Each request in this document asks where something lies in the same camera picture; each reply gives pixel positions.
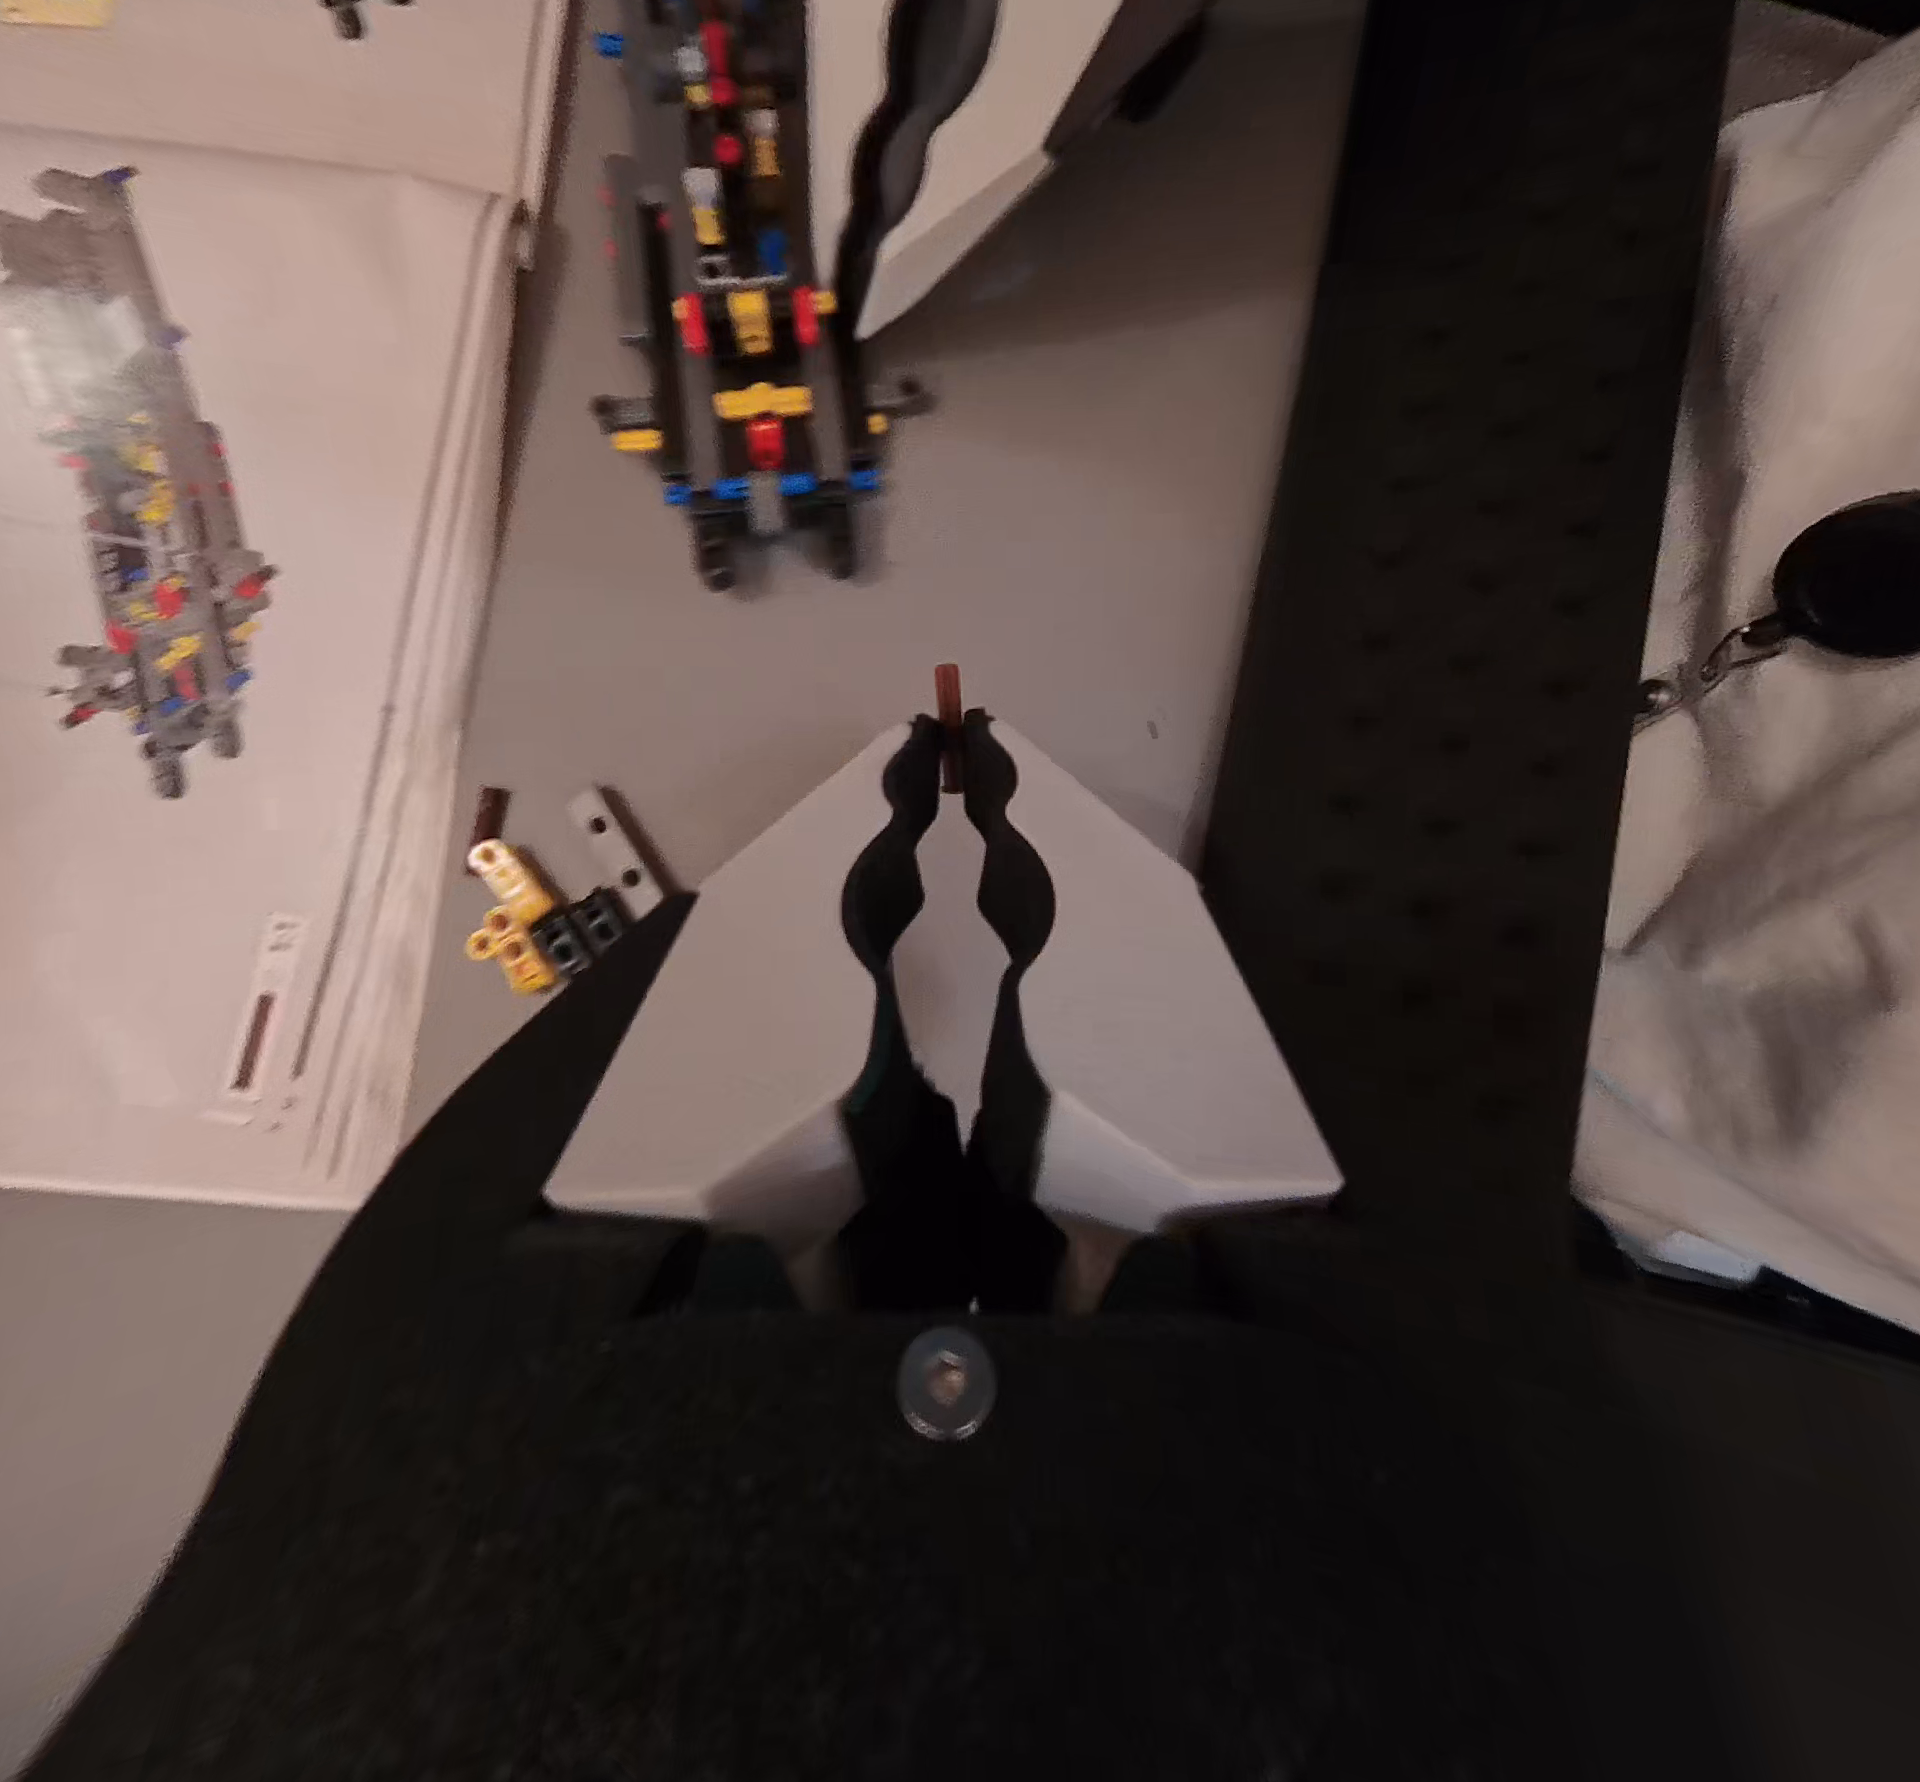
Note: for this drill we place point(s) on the multicoloured lego chassis assembly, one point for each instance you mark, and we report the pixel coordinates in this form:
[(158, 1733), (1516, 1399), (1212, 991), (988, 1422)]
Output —
[(751, 314)]

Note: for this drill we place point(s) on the brown lego axle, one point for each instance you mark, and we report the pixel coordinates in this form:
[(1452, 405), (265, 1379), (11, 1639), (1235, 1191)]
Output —
[(950, 700), (493, 812)]

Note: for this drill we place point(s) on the lego instruction booklet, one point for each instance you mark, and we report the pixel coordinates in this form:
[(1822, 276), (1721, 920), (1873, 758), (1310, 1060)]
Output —
[(300, 460)]

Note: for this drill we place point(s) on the light grey lego beam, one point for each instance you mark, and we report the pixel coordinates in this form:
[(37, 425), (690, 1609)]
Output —
[(613, 845)]

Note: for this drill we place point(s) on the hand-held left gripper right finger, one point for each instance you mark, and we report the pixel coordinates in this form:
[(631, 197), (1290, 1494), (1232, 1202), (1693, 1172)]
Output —
[(1170, 1062)]

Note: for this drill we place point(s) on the black lego connector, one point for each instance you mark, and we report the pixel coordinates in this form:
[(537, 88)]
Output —
[(582, 935)]

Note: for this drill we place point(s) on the black badge reel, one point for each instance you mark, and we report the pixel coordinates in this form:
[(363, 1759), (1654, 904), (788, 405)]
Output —
[(1851, 574)]

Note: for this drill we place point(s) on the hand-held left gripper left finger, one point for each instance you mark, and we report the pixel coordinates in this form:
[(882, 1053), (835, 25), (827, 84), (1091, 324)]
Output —
[(720, 1062)]

